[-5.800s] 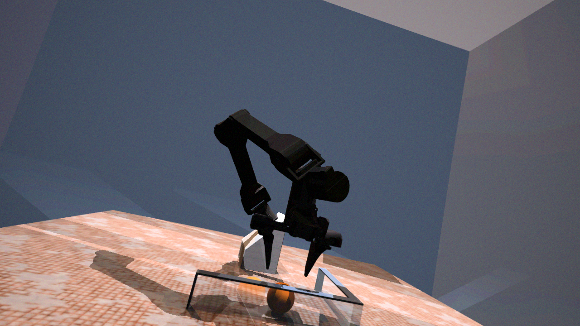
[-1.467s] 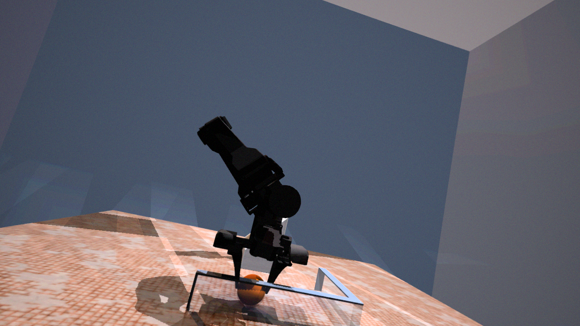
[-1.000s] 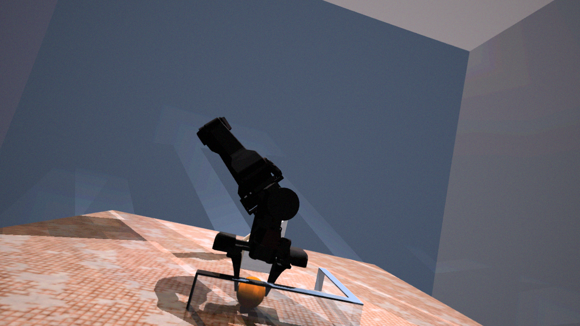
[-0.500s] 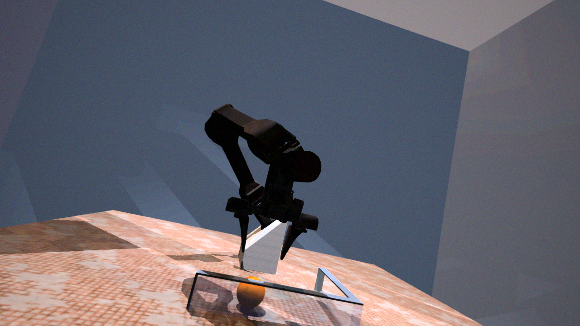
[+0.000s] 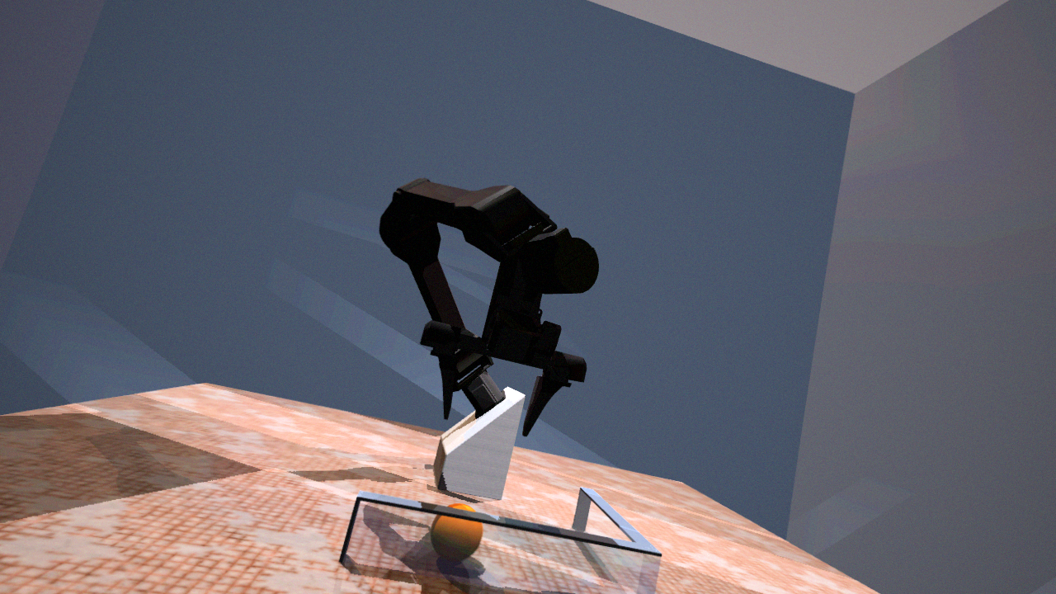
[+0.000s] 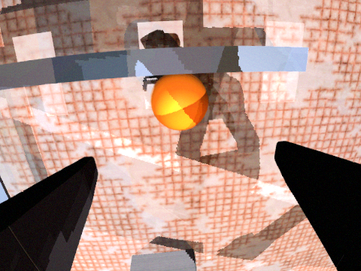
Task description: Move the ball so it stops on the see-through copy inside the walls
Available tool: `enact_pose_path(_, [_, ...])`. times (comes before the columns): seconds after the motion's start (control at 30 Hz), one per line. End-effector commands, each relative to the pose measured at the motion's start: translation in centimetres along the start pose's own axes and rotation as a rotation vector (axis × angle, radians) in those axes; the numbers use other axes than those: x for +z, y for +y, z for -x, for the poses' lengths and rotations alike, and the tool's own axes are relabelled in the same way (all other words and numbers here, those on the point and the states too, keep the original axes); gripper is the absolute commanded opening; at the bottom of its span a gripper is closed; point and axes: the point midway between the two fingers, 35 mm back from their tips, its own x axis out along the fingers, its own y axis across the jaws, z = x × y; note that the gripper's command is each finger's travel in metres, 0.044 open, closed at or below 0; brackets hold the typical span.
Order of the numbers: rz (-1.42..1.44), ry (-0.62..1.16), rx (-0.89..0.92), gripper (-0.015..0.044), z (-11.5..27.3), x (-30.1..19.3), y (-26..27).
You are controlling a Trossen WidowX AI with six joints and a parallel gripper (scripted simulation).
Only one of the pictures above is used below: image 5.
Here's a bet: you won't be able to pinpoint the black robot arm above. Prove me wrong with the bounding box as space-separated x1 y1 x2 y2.
379 178 599 417

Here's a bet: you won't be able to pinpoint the clear low glass walls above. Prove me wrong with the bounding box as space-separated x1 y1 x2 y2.
342 490 661 594

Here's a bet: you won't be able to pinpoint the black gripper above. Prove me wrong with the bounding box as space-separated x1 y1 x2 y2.
420 287 587 437

